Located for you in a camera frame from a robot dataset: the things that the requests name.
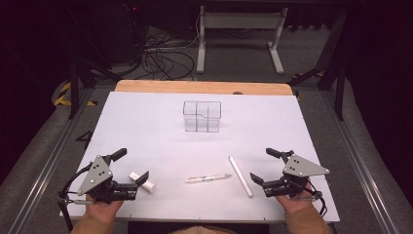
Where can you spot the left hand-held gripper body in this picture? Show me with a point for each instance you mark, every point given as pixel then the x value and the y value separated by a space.
pixel 97 177

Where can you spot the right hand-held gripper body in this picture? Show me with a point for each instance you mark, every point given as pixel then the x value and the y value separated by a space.
pixel 300 169

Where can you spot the short white cylinder stick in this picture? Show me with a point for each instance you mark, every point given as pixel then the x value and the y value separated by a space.
pixel 150 187

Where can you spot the thin white pen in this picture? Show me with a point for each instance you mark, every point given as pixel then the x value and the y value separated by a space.
pixel 240 176

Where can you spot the transparent pen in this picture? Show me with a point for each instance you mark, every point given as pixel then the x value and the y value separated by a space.
pixel 207 178

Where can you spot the clear plastic organizer box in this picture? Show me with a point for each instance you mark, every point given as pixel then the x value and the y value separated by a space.
pixel 201 113

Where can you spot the person's left hand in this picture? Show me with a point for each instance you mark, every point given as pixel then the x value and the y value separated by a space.
pixel 104 211

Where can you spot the person's right hand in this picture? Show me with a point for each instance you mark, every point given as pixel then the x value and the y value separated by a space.
pixel 292 204

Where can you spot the white board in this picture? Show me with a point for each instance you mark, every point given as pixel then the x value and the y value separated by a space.
pixel 162 146

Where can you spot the person's legs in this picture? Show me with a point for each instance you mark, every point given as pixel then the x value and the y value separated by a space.
pixel 201 230

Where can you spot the black metal stand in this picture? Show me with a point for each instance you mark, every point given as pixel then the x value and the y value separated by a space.
pixel 74 91
pixel 339 97

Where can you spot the yellow and black striped tape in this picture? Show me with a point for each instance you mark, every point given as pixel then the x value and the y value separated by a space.
pixel 63 94

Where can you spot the wooden table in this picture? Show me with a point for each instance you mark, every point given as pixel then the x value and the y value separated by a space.
pixel 201 87

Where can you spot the black equipment rack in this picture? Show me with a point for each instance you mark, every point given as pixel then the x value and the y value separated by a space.
pixel 130 32

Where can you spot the white metal stand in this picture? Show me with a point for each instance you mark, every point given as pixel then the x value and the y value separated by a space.
pixel 240 20

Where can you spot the grey metal floor rail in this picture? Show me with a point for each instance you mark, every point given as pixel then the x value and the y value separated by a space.
pixel 357 162
pixel 48 162

